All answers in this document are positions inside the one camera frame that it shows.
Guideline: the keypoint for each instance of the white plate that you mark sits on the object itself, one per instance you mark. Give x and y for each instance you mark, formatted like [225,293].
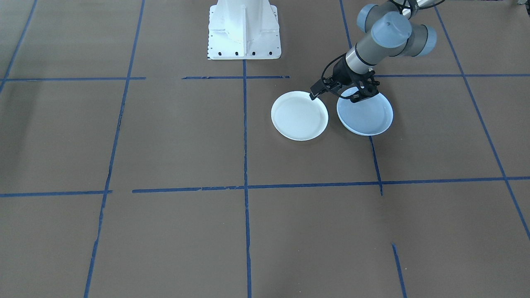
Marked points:
[299,116]

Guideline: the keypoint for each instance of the white pedestal with base plate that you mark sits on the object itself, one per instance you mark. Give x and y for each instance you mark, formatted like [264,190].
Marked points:
[244,29]

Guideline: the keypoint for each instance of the blue smooth plate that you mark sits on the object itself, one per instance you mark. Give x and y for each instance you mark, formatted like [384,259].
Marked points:
[366,135]

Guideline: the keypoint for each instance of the light blue ridged plate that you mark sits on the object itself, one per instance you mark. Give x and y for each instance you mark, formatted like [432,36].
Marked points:
[366,116]

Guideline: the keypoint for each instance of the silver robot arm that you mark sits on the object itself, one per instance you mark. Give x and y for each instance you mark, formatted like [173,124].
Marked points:
[391,31]

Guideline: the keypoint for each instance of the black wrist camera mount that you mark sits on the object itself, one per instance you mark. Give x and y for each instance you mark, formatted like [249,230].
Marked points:
[364,89]

